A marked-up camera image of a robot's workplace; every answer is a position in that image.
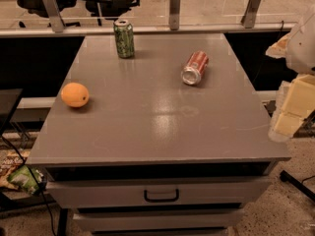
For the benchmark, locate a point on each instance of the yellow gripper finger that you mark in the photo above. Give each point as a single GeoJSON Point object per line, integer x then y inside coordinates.
{"type": "Point", "coordinates": [278, 49]}
{"type": "Point", "coordinates": [295, 101]}

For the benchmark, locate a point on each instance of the red coke can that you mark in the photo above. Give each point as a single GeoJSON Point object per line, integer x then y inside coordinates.
{"type": "Point", "coordinates": [195, 67]}

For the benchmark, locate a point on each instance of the green soda can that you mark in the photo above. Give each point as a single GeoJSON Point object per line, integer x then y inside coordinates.
{"type": "Point", "coordinates": [124, 38]}

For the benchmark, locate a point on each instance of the black stand leg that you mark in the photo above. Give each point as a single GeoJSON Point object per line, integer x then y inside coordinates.
{"type": "Point", "coordinates": [286, 177]}

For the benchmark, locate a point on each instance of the grey drawer cabinet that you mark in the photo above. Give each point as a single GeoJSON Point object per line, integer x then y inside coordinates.
{"type": "Point", "coordinates": [142, 122]}

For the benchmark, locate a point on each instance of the lower grey drawer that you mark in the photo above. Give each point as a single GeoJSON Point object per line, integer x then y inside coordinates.
{"type": "Point", "coordinates": [156, 220]}

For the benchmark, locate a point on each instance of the orange fruit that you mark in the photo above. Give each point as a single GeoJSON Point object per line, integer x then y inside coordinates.
{"type": "Point", "coordinates": [75, 95]}

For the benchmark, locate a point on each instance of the black side table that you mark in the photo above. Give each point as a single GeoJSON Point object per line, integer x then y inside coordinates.
{"type": "Point", "coordinates": [9, 101]}

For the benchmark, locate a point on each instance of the green snack bag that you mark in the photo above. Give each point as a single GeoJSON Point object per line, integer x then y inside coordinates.
{"type": "Point", "coordinates": [28, 179]}

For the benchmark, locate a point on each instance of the brown snack bag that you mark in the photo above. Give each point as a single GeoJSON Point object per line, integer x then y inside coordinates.
{"type": "Point", "coordinates": [9, 164]}

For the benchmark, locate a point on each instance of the right metal rail bracket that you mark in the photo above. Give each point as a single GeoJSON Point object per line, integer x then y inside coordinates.
{"type": "Point", "coordinates": [249, 17]}

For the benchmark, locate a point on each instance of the metal rail bracket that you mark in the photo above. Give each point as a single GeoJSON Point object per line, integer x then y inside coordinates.
{"type": "Point", "coordinates": [249, 17]}
{"type": "Point", "coordinates": [53, 13]}
{"type": "Point", "coordinates": [174, 14]}

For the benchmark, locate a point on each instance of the middle metal rail bracket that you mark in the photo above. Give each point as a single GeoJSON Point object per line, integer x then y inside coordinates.
{"type": "Point", "coordinates": [174, 14]}

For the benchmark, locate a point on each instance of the left metal rail bracket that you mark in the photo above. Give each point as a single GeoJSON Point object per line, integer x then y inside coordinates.
{"type": "Point", "coordinates": [53, 13]}

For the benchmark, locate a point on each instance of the top drawer with black handle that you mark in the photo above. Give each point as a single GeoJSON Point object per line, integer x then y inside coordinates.
{"type": "Point", "coordinates": [157, 192]}

